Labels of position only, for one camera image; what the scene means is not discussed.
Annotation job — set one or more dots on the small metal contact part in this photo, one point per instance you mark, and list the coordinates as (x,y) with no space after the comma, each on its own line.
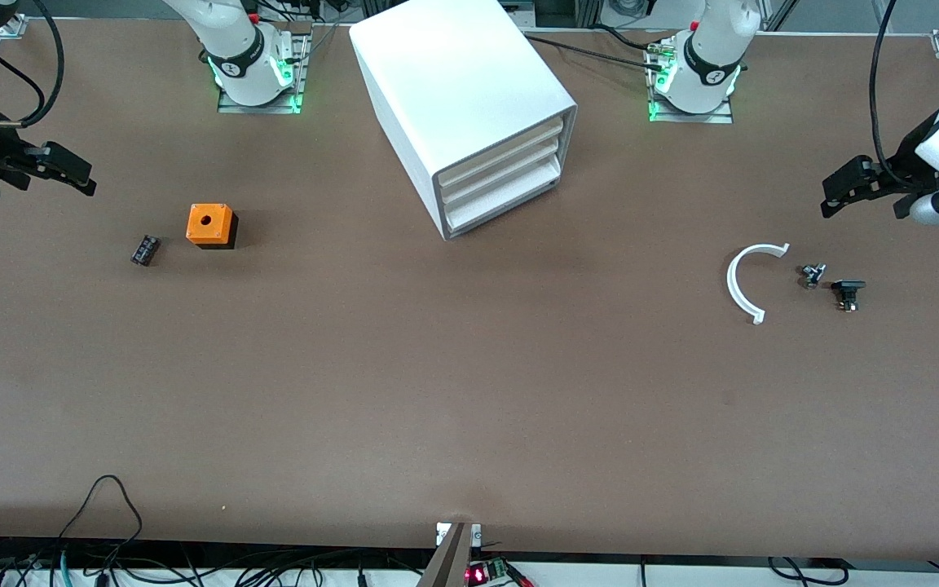
(812,275)

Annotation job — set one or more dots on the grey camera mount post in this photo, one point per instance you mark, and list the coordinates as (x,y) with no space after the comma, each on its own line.
(453,554)

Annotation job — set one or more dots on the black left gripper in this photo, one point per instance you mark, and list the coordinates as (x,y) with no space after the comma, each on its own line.
(903,167)

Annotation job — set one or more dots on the circuit board with red light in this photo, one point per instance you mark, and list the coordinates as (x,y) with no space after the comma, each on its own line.
(479,575)

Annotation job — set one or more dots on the orange box with hole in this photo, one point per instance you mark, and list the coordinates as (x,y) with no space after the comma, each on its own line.
(209,222)

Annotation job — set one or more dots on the white curved plastic arc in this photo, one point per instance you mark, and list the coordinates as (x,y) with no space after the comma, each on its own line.
(732,285)

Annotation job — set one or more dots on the black knob part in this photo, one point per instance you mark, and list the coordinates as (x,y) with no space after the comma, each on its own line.
(848,287)

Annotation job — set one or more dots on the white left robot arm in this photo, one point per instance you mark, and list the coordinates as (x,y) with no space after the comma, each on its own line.
(710,49)

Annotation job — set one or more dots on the small black terminal block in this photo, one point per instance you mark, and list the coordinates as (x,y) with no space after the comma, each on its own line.
(145,249)

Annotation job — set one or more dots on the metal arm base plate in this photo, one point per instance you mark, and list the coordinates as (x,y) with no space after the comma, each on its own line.
(714,119)
(266,108)

